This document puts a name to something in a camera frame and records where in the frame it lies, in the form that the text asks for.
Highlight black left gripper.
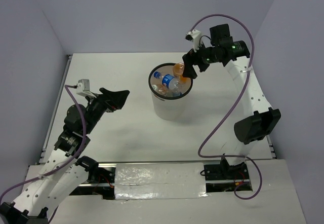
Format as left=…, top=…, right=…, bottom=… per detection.
left=83, top=88, right=130, bottom=135

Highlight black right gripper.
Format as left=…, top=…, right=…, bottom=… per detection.
left=182, top=39, right=221, bottom=79

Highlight orange bottle with label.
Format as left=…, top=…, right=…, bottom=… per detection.
left=173, top=63, right=187, bottom=83

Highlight blue cap pepsi water bottle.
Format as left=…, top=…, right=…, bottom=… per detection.
left=153, top=71, right=187, bottom=90

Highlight blue label white cap bottle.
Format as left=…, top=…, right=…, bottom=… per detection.
left=172, top=88, right=182, bottom=97

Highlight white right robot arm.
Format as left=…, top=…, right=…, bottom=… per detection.
left=182, top=24, right=281, bottom=179

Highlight white bin with black rim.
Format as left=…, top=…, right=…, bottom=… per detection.
left=148, top=63, right=193, bottom=121

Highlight silver foil tape panel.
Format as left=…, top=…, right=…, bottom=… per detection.
left=114, top=163, right=208, bottom=200

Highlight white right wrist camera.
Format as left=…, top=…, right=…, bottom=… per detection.
left=185, top=29, right=202, bottom=52

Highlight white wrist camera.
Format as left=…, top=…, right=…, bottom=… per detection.
left=76, top=79, right=96, bottom=98
left=185, top=29, right=202, bottom=52

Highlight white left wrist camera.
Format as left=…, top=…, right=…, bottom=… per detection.
left=76, top=79, right=96, bottom=98

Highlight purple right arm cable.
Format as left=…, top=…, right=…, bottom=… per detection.
left=197, top=14, right=263, bottom=199

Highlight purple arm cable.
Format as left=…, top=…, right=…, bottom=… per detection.
left=0, top=84, right=87, bottom=224
left=197, top=14, right=263, bottom=199

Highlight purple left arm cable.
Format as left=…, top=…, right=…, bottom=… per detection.
left=0, top=84, right=87, bottom=224

